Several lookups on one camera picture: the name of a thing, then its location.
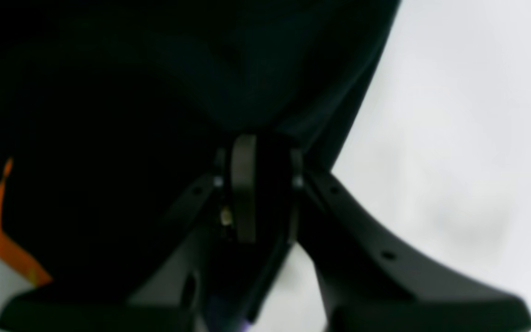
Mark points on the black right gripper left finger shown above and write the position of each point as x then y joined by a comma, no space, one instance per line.
194,271

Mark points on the black t-shirt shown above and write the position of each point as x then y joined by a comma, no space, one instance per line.
110,108

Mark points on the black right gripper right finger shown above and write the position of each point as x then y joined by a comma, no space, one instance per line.
370,279

